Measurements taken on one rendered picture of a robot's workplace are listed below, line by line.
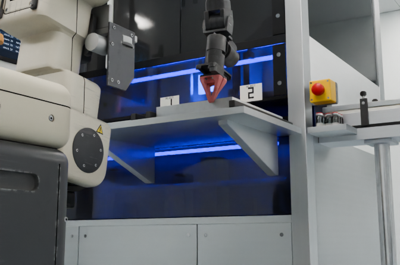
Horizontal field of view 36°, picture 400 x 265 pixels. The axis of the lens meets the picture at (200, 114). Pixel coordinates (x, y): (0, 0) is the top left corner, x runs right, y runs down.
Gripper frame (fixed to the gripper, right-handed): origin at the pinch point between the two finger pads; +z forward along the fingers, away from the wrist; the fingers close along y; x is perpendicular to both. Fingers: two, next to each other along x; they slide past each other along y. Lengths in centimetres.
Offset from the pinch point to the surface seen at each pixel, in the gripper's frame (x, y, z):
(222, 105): -3.2, 0.9, 1.9
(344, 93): -13, 76, -30
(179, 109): 11.2, 0.8, 1.3
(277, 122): -11.5, 20.2, 1.2
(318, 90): -19.4, 32.7, -13.4
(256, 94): 4.1, 35.9, -16.2
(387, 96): 73, 473, -194
